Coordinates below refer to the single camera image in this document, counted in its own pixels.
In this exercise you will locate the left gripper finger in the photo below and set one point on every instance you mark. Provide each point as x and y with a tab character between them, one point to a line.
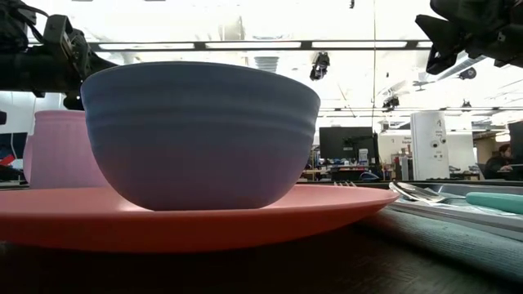
98	64

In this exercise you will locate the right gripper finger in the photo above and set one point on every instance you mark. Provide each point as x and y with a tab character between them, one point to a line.
439	32
441	59

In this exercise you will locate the purple plastic cup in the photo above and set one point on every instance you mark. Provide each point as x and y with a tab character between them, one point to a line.
61	155

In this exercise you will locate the blue plastic bowl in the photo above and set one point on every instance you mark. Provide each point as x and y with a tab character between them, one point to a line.
200	143

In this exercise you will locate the silver metal fork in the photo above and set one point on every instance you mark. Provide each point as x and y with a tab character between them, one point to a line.
345	184

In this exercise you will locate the silver metal knife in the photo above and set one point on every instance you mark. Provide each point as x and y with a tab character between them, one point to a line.
470	220

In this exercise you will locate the teal cloth napkin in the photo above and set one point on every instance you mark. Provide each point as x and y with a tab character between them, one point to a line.
449	245

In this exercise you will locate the pink plastic plate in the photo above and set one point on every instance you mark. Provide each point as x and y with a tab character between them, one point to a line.
204	228

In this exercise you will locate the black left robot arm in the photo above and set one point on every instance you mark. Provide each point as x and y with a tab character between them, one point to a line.
24	73

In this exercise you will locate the white pillar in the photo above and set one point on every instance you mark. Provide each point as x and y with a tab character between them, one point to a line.
429	134

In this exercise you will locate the person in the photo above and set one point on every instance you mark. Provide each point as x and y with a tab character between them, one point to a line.
496	163

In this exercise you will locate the black monitor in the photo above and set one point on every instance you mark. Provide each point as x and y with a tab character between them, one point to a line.
343	143

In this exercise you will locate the black ceiling camera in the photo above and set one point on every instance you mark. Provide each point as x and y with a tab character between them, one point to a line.
319	65
391	102
467	73

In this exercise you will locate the dark wall screen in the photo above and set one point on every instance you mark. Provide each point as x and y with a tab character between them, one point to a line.
12	143

